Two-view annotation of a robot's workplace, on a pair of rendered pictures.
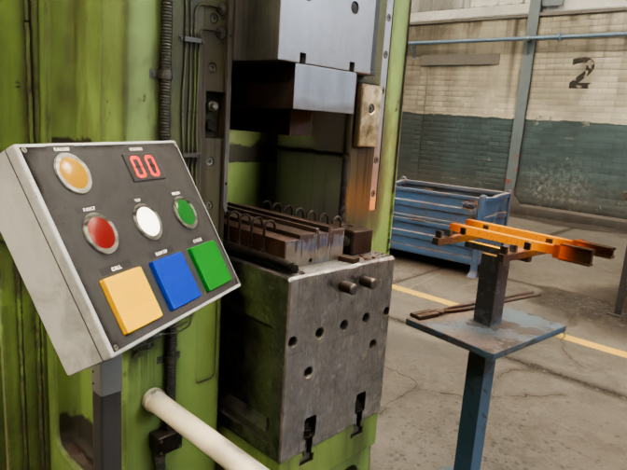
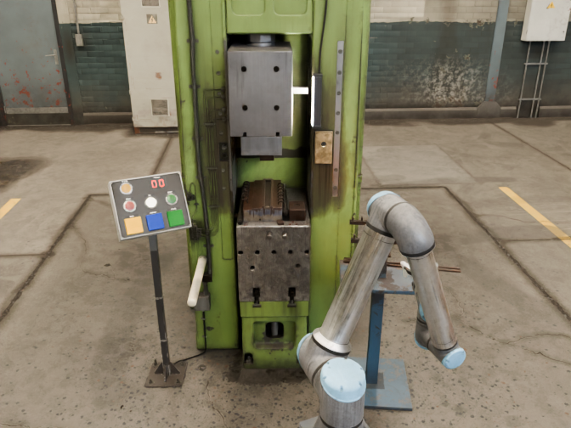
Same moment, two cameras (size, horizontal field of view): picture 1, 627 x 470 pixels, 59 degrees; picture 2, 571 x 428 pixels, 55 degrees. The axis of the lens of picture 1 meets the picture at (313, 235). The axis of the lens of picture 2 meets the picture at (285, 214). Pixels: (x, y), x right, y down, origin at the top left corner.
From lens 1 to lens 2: 214 cm
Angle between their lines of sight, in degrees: 44
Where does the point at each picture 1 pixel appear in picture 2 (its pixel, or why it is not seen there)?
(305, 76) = (246, 141)
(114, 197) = (139, 194)
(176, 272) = (155, 219)
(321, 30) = (254, 121)
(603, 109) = not seen: outside the picture
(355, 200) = (319, 190)
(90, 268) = (122, 215)
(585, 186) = not seen: outside the picture
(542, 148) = not seen: outside the picture
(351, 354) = (281, 267)
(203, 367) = (227, 254)
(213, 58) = (221, 129)
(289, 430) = (243, 289)
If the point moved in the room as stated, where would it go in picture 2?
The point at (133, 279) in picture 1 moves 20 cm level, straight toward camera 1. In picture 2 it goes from (135, 220) to (104, 236)
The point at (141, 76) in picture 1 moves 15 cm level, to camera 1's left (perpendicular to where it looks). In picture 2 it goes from (188, 139) to (172, 134)
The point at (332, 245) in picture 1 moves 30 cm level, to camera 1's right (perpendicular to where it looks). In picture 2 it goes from (274, 214) to (317, 232)
